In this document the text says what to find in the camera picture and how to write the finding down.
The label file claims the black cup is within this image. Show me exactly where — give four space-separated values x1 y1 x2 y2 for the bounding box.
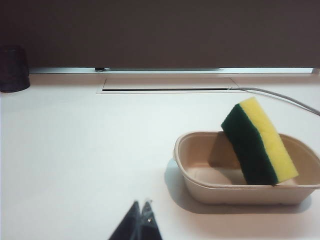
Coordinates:
0 45 31 93

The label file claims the grey cable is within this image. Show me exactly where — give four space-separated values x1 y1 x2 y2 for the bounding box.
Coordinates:
226 86 320 114

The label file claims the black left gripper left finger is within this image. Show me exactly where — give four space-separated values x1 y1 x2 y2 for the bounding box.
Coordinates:
107 199 141 240

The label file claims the brown fabric desk divider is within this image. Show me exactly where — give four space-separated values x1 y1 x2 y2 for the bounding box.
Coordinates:
0 0 320 70

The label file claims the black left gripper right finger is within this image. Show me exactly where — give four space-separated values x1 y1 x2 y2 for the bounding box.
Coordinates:
141 198 163 240

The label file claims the white desk cable hatch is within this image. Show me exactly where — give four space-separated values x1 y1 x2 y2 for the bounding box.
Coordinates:
95 76 242 95

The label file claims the yellow and green cleaning sponge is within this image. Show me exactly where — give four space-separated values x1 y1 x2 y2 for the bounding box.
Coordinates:
220 96 300 187

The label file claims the beige paper lunch box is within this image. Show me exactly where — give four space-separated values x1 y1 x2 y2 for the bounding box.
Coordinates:
172 129 320 207

